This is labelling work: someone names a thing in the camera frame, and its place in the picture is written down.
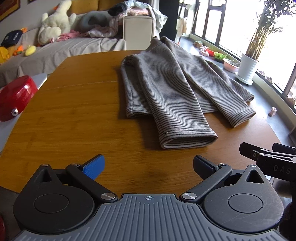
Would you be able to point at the pink bowl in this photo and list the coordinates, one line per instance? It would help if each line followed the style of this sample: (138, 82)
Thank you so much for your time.
(231, 67)

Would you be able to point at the small pink figurine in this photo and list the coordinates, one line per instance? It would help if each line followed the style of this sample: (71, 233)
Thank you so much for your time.
(272, 112)

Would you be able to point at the grey striped sweater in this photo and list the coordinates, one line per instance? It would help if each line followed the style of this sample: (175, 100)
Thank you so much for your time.
(173, 88)

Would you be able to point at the pink cloth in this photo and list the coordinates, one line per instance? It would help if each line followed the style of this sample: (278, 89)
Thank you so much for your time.
(69, 35)

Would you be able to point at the grey neck pillow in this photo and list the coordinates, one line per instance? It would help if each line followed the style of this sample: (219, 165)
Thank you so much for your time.
(86, 20)

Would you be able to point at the black cap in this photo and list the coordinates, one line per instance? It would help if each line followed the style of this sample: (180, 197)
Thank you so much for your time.
(11, 38)

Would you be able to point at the framed wall picture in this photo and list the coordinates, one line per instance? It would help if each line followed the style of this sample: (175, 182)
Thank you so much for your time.
(7, 7)

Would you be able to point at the small tan ornament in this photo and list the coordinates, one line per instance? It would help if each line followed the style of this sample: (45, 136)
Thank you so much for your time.
(198, 44)

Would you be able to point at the white duck plush toy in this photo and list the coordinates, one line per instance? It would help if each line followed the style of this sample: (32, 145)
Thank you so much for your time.
(54, 23)

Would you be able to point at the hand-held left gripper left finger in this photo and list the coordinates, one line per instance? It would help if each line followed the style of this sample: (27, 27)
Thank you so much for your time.
(93, 168)

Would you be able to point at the orange plush toy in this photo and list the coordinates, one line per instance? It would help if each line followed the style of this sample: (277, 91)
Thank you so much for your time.
(18, 49)

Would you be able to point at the pink toy figure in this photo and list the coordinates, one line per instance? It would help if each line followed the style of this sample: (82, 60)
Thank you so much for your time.
(204, 52)

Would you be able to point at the black window frame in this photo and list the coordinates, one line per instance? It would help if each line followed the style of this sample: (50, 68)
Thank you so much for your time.
(222, 23)

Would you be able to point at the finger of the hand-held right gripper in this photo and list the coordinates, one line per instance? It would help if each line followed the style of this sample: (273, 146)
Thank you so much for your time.
(248, 150)
(285, 149)

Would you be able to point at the white hanging cloth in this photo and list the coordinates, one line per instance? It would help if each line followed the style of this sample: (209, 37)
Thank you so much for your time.
(182, 29)

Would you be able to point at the small green leafy plant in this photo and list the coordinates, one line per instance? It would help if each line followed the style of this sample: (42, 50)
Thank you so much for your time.
(219, 56)

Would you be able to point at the red glossy round container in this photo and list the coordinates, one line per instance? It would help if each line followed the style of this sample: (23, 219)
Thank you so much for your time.
(16, 95)

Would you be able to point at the white side table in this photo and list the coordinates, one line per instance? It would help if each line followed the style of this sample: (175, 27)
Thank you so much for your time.
(7, 132)

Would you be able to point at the small red planter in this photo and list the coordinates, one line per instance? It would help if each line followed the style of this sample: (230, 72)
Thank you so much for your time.
(211, 51)

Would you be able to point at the sofa with grey cover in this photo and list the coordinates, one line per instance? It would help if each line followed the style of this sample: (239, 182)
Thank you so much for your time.
(69, 48)

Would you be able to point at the pile of loose clothes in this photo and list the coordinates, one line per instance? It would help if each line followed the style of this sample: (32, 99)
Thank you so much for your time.
(138, 10)

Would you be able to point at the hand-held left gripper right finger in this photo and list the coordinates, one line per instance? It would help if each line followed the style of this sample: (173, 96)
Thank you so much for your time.
(203, 165)

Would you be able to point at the yellow plush toy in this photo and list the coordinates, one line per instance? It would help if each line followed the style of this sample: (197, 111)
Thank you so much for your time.
(3, 54)

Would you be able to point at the yellow-green oval plush toy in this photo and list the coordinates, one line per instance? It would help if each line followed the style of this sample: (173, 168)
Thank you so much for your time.
(30, 50)

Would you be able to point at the yellow sofa cushion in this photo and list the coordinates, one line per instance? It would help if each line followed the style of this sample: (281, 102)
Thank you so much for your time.
(85, 4)
(108, 3)

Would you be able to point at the tall green bamboo plant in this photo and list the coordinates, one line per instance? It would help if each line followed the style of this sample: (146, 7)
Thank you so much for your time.
(261, 34)

